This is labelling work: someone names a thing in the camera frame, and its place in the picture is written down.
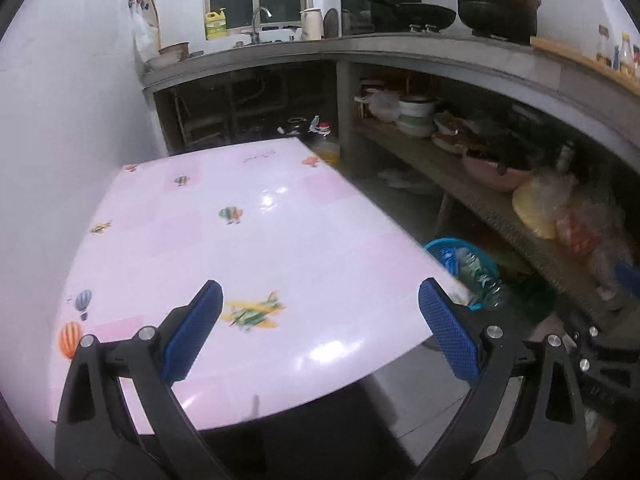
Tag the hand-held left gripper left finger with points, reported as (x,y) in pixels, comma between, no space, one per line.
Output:
(192,320)

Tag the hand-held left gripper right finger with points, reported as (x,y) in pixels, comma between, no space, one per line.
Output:
(447,330)

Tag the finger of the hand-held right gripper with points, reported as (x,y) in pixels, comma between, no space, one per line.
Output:
(607,342)
(607,382)

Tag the blue plastic basket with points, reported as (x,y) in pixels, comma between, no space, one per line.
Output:
(435,247)

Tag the red plastic bag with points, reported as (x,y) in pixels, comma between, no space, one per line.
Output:
(577,230)

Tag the yellow plastic bag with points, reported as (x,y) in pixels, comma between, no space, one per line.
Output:
(537,205)

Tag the crumpled white bag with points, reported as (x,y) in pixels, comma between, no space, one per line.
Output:
(405,180)

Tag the pink plastic basin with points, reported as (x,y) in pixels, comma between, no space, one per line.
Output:
(495,175)

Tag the stack of white bowls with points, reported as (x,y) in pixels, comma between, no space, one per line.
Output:
(415,115)

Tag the cooking oil jug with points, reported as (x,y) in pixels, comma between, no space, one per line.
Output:
(325,142)

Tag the white plastic bag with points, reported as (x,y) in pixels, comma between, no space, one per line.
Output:
(384,105)

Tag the brown bowl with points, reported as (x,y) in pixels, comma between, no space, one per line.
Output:
(174,50)

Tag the concrete kitchen counter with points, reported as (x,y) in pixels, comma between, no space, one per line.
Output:
(450,55)

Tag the condiment bottle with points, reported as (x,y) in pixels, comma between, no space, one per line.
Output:
(603,45)
(625,55)

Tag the hanging clear plastic bag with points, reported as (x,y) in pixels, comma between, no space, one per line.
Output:
(145,30)

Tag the yellow detergent bottle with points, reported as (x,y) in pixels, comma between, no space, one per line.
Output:
(216,25)

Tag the metal sink faucet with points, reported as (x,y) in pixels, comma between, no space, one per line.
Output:
(260,22)

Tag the white kettle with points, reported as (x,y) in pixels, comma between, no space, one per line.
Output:
(311,25)

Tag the black wok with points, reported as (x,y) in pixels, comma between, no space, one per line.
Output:
(415,12)

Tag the large black pot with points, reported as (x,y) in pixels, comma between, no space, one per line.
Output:
(497,5)

